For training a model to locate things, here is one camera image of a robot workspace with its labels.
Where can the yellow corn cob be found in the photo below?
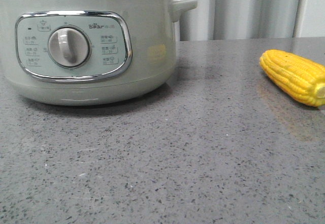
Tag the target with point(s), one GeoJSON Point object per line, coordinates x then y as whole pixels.
{"type": "Point", "coordinates": [299, 77]}

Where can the pale green electric pot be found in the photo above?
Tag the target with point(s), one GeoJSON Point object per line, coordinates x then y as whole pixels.
{"type": "Point", "coordinates": [88, 52]}

